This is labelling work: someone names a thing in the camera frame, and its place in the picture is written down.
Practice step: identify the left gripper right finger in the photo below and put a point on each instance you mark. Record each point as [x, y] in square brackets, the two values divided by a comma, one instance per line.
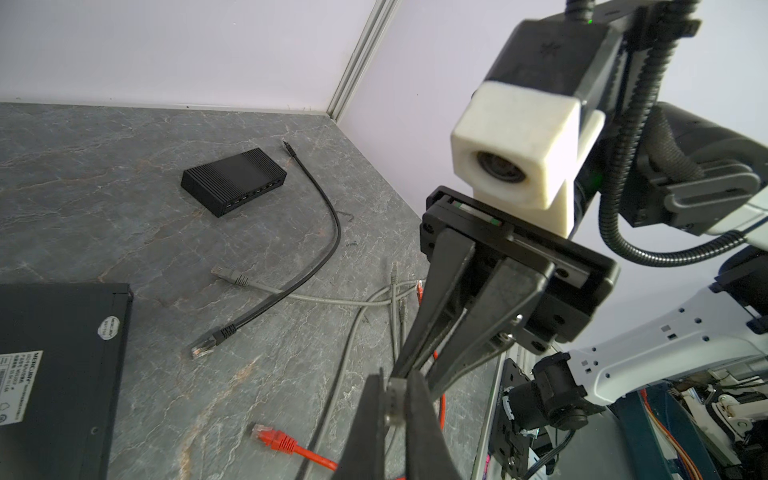
[427, 455]

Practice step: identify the large black network switch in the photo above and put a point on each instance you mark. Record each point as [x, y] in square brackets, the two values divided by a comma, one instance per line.
[62, 353]

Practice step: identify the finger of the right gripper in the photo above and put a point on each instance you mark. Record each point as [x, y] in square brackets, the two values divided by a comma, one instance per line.
[452, 255]
[500, 316]

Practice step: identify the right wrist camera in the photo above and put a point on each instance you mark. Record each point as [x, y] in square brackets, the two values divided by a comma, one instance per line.
[529, 126]

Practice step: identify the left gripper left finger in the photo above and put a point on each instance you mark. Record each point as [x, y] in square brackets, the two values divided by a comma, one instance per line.
[364, 452]

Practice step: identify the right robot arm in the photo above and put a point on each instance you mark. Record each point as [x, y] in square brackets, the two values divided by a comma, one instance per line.
[661, 188]

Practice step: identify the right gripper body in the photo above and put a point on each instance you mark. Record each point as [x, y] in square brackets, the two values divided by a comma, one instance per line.
[581, 281]

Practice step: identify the small black network switch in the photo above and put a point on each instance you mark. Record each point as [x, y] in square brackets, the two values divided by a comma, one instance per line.
[224, 185]

